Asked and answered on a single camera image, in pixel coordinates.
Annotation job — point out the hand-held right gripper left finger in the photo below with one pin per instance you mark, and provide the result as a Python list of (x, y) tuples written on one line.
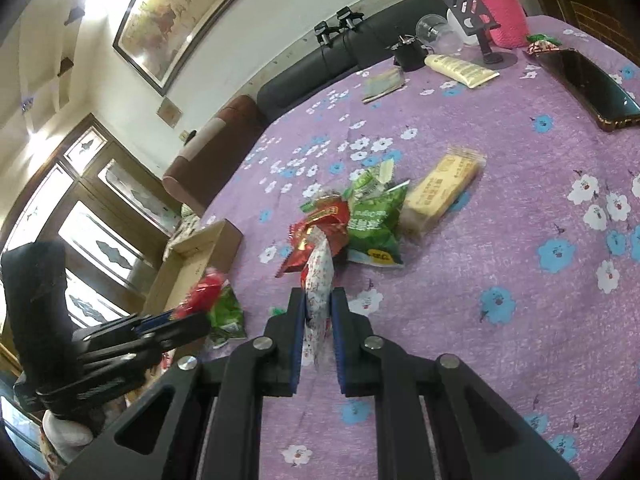
[(298, 345)]

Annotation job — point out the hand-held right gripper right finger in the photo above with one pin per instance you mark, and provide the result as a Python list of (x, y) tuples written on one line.
[(340, 345)]

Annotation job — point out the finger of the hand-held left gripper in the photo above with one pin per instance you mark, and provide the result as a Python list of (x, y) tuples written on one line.
[(125, 365), (155, 325)]

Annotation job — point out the cardboard box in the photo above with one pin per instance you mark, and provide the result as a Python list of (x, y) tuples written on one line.
[(175, 280)]

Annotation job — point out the red crinkled snack packet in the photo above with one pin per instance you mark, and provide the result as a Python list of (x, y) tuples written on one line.
[(202, 292)]

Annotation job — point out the white red-patterned snack packet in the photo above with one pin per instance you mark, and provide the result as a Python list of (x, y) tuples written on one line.
[(317, 280)]

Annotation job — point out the light green pale-ended snack packet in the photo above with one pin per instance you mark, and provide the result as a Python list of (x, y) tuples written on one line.
[(367, 182)]

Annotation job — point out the green white snack packet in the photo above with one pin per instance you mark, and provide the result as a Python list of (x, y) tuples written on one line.
[(227, 315)]

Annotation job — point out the dark red snack packet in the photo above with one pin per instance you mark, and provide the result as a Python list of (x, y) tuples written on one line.
[(300, 252)]

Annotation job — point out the floral cushion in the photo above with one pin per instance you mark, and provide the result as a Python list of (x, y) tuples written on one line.
[(186, 222)]

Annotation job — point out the wooden glass-door cabinet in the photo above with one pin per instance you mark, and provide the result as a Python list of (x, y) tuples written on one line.
[(80, 195)]

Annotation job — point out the large green snack packet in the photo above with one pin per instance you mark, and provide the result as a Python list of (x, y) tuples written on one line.
[(372, 230)]

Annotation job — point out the red orange snack packet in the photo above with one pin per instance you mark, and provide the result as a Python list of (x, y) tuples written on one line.
[(327, 210)]

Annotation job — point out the maroon bolster cushion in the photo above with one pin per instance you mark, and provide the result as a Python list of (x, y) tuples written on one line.
[(220, 160)]

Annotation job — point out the purple floral tablecloth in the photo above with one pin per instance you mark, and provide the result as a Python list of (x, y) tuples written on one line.
[(500, 260)]

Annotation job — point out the yellow snack packet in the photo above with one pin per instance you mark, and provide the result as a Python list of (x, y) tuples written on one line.
[(440, 190)]

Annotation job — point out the small framed picture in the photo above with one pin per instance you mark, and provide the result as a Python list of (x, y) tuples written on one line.
[(168, 111)]

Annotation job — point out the flat paper packet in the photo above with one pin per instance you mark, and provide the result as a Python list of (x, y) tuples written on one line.
[(382, 85)]

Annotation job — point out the black leather sofa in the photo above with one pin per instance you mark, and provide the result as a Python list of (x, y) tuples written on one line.
[(310, 70)]

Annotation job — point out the small black container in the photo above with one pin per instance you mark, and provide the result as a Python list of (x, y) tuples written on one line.
[(411, 57)]

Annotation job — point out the cream squeeze tube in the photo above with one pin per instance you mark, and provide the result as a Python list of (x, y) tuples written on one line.
[(460, 70)]

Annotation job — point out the large framed painting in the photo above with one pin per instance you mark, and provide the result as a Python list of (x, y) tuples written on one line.
[(170, 15)]

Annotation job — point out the black clamp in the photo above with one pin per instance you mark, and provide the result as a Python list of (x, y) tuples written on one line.
[(349, 17), (325, 32)]

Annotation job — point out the clear plastic cup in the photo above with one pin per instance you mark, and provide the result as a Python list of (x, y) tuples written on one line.
[(432, 30)]

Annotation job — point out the black phone stand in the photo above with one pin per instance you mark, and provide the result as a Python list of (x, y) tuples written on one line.
[(467, 10)]

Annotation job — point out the red wrapped candy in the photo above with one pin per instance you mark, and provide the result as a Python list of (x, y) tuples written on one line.
[(542, 47)]

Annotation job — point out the black smartphone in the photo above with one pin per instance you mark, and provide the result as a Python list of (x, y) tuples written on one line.
[(590, 85)]

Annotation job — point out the green wrapped candy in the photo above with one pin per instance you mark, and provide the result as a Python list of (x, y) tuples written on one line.
[(539, 37)]

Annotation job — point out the bottle in pink knitted sleeve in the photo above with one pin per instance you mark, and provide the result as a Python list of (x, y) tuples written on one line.
[(502, 15)]

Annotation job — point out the wall socket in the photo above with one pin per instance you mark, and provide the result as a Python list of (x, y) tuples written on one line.
[(187, 136)]

